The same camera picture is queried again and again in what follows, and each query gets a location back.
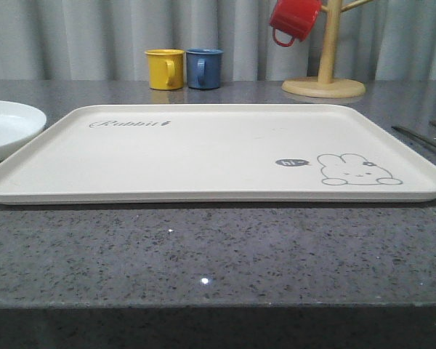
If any white round plate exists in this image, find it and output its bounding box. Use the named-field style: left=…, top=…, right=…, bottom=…
left=0, top=100, right=47, bottom=161

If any steel chopstick pair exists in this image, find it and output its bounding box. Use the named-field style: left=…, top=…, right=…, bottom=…
left=391, top=125, right=436, bottom=153

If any blue enamel mug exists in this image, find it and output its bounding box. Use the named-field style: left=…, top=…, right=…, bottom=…
left=186, top=48, right=223, bottom=89

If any yellow enamel mug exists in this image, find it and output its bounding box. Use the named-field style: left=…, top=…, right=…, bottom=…
left=145, top=49, right=185, bottom=90

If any cream rabbit serving tray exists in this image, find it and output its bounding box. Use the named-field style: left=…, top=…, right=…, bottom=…
left=0, top=104, right=436, bottom=204

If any wooden mug tree stand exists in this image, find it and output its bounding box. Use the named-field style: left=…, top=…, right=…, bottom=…
left=281, top=0, right=371, bottom=98

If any red enamel mug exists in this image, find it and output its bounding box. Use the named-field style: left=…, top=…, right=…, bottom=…
left=270, top=0, right=322, bottom=47

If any grey pleated curtain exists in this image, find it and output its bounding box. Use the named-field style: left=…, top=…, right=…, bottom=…
left=0, top=1, right=436, bottom=81

